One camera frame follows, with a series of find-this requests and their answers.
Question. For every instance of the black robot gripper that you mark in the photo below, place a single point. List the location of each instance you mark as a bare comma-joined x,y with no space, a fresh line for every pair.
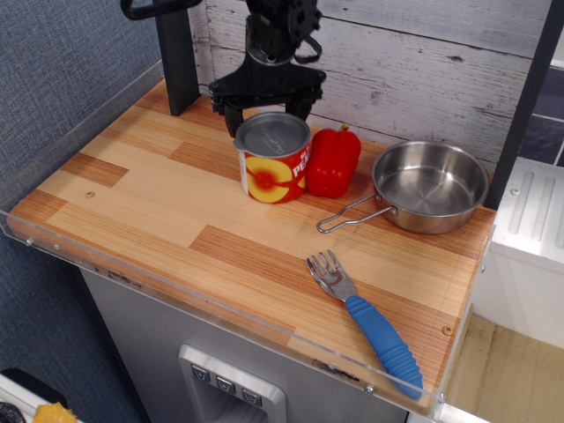
255,85

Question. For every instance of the red yellow peach can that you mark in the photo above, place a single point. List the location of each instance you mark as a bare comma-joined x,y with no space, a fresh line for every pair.
274,149

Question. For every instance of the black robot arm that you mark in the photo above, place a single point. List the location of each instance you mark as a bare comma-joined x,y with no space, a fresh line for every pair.
279,49

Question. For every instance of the red plastic bell pepper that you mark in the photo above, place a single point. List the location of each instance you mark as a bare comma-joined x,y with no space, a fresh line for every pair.
334,157

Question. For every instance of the small steel pan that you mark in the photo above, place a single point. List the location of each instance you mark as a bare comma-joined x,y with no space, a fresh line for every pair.
423,187

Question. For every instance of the grey toy fridge cabinet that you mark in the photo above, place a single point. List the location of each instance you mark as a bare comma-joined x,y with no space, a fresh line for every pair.
148,331

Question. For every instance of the clear acrylic table guard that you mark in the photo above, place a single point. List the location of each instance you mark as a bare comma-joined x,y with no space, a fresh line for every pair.
157,199

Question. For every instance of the silver dispenser button panel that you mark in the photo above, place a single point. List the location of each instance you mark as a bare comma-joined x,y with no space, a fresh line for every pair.
221,392

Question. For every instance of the white toy sink unit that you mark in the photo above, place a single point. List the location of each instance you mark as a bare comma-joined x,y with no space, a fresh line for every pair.
520,285

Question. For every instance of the yellow object at corner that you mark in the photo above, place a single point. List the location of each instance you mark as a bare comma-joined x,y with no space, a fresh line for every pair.
53,413

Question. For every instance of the dark grey left post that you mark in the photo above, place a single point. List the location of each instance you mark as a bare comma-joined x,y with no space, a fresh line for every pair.
178,59

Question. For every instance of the dark grey post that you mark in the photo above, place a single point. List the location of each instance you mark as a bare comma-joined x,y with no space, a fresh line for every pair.
178,59
540,64

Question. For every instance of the blue handled metal fork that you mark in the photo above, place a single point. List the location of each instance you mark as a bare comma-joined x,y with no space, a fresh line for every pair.
391,350

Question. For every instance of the dark grey right post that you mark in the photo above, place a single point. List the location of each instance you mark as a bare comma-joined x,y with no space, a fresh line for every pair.
540,64

